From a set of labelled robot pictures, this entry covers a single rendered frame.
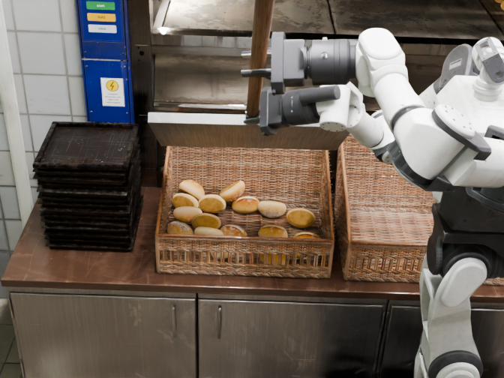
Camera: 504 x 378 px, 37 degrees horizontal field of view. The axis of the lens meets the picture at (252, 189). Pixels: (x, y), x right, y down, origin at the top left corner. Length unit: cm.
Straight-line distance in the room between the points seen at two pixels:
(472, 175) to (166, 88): 148
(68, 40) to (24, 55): 16
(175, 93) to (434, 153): 146
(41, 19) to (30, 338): 104
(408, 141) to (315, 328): 128
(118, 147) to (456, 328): 117
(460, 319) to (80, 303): 117
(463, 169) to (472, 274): 59
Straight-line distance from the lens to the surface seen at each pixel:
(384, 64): 138
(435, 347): 205
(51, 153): 242
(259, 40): 130
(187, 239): 229
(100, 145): 244
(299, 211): 255
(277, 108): 186
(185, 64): 256
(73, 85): 264
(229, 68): 256
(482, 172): 132
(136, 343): 254
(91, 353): 260
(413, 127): 126
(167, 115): 200
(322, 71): 144
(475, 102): 166
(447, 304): 190
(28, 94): 270
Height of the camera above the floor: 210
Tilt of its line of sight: 33 degrees down
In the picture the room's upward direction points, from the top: 2 degrees clockwise
